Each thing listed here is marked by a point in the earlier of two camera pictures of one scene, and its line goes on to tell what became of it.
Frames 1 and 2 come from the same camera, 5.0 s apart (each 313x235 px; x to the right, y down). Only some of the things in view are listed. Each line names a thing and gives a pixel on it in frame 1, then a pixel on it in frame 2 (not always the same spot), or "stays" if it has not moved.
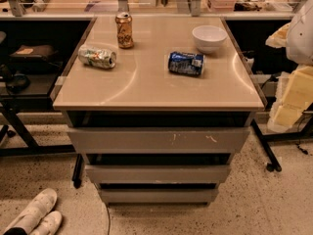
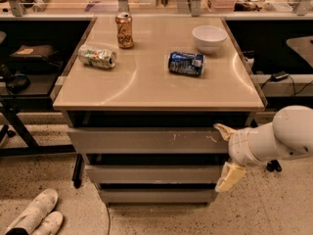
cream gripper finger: [293, 95] -> [231, 175]
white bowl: [207, 38] stays
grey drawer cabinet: [158, 106] stays
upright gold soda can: [124, 29] stays
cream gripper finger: [278, 39] -> [225, 131]
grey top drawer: [159, 141] stays
